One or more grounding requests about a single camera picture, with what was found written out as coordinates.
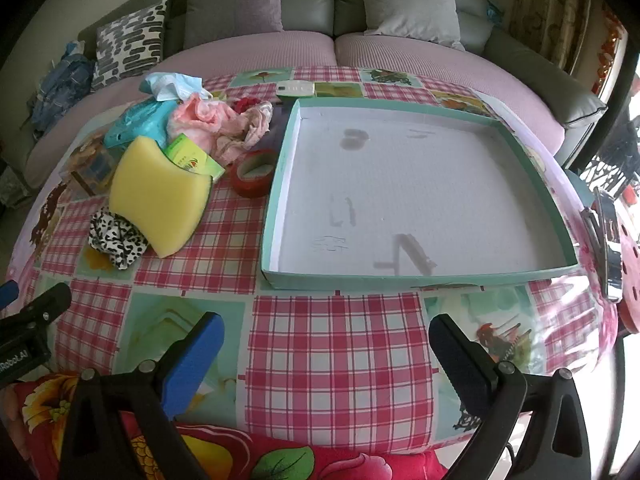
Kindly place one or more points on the black and white patterned cushion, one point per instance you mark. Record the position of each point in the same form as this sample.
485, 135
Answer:
130, 40

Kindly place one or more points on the red tape roll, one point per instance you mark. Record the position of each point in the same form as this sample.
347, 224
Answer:
240, 185

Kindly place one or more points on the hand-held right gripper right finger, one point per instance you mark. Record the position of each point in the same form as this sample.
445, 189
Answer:
460, 355

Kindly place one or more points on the blue face mask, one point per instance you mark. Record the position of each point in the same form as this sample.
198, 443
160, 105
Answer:
170, 85

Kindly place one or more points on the purple-grey cushion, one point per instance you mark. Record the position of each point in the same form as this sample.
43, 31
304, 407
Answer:
235, 0

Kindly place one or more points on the black metal frame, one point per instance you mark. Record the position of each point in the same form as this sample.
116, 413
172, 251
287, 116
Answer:
615, 155

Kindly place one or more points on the grey sofa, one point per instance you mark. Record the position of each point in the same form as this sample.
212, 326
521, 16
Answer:
310, 5

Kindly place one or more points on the shiny metal stand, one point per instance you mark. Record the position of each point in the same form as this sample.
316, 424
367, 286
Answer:
607, 240

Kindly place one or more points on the small teal item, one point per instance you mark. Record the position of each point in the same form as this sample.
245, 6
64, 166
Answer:
492, 11

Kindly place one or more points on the pink floral cloth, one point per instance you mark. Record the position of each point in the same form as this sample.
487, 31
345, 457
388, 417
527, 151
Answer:
235, 140

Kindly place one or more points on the dark teal stool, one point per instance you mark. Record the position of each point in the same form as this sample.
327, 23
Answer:
580, 187

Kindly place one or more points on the leopard print scrunchie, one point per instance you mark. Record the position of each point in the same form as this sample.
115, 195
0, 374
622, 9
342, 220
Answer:
115, 240

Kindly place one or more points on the purple cloth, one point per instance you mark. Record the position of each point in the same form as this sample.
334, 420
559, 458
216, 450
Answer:
277, 132

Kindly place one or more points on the beige patterned curtain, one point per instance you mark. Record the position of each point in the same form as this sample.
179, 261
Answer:
550, 10

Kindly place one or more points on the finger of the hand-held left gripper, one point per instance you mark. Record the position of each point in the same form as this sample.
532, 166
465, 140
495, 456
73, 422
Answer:
7, 292
47, 302

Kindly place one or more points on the blue clothing pile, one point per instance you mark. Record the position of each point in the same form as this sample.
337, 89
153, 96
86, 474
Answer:
60, 85

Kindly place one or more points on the red floral blanket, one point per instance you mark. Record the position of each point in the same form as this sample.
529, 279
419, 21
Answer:
310, 460

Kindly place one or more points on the small white device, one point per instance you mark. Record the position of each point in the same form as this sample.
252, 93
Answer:
295, 90

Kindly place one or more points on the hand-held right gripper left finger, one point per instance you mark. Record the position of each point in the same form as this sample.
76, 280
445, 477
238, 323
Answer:
192, 360

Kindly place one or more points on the teal wipes packet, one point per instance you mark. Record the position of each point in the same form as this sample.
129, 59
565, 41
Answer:
145, 122

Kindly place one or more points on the teal shallow cardboard tray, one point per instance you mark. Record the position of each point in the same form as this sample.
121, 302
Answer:
415, 185

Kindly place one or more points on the red and gold hanging decoration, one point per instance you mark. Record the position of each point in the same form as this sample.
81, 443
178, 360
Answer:
610, 55

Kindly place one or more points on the pink stool with holes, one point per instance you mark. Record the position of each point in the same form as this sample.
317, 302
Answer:
631, 270

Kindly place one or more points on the yellow sponge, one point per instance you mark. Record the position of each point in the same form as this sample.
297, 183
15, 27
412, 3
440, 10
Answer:
155, 195

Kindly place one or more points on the light grey cushion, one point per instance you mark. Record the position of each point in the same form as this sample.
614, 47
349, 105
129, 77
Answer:
410, 5

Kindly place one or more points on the red pipe cleaner ornament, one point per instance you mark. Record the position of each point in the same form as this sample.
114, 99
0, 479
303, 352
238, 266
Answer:
244, 105

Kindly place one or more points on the green tissue packet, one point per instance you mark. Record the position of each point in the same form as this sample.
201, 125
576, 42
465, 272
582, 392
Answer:
187, 157

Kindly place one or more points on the pink sofa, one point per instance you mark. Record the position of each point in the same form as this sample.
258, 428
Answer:
250, 52

